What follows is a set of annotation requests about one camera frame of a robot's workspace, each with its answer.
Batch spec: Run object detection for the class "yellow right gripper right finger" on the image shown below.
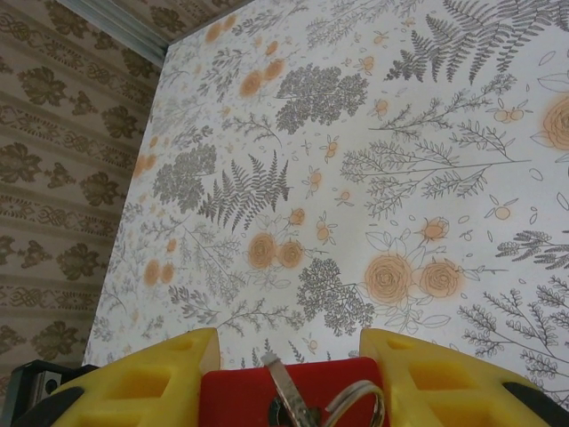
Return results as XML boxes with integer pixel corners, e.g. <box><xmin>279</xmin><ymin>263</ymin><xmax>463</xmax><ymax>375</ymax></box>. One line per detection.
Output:
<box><xmin>358</xmin><ymin>327</ymin><xmax>569</xmax><ymax>427</ymax></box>

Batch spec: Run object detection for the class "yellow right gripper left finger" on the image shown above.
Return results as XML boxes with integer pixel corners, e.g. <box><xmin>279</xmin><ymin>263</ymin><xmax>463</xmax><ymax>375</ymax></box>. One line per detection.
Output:
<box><xmin>17</xmin><ymin>327</ymin><xmax>221</xmax><ymax>427</ymax></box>

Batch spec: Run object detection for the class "red padlock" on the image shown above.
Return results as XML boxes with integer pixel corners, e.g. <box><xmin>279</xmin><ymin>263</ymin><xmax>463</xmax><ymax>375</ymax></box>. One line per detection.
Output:
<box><xmin>201</xmin><ymin>355</ymin><xmax>389</xmax><ymax>427</ymax></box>

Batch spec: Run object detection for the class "silver key with ring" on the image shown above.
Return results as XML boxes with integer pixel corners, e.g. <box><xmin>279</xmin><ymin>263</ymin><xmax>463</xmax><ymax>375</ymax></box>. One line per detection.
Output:
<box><xmin>260</xmin><ymin>353</ymin><xmax>386</xmax><ymax>427</ymax></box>

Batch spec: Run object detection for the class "aluminium frame post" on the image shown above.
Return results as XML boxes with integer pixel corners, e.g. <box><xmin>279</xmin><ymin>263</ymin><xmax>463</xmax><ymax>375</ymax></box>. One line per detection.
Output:
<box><xmin>57</xmin><ymin>0</ymin><xmax>169</xmax><ymax>68</ymax></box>

